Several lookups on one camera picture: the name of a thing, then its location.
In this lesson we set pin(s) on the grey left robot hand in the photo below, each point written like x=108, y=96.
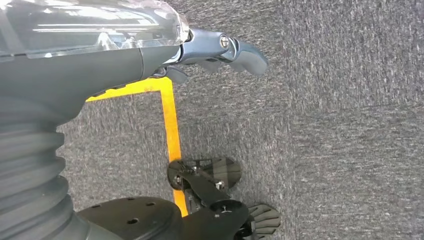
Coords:
x=82, y=66

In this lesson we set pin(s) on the yellow floor tape square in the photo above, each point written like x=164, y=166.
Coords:
x=171, y=126

